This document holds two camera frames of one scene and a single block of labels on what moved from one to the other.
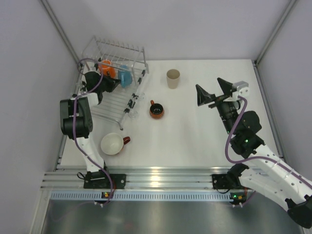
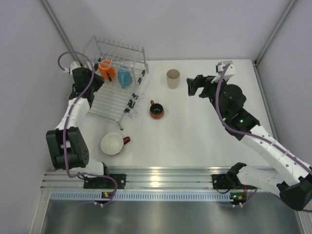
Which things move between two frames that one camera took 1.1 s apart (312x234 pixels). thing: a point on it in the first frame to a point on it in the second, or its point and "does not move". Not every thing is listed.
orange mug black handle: [107, 69] does not move
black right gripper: [218, 99] to [202, 86]
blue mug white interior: [125, 75] does not move
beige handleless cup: [173, 77] does not move
